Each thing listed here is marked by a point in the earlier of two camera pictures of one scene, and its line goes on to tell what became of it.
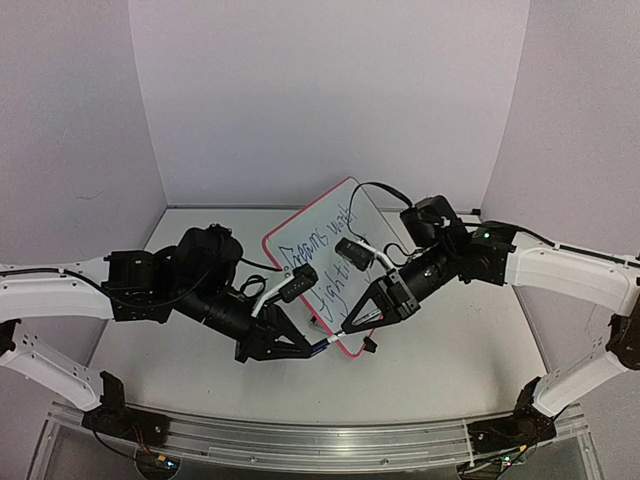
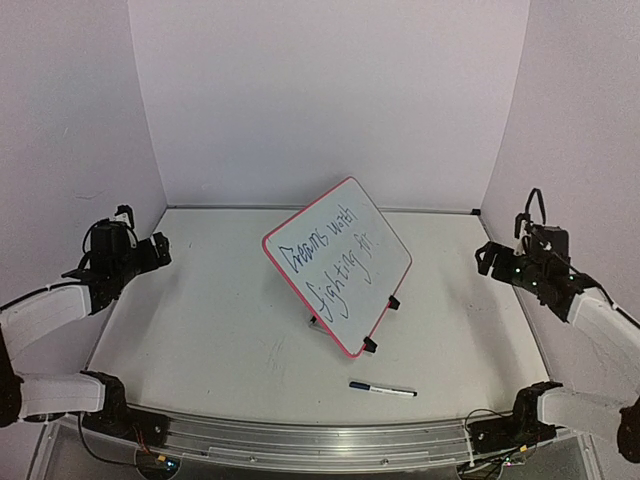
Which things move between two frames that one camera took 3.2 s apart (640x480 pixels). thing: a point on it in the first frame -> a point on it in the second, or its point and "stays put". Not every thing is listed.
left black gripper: (268, 348) -> (151, 260)
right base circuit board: (499, 464) stays put
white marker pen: (335, 337) -> (392, 391)
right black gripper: (398, 295) -> (498, 262)
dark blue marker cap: (323, 344) -> (359, 385)
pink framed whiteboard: (310, 238) stays put
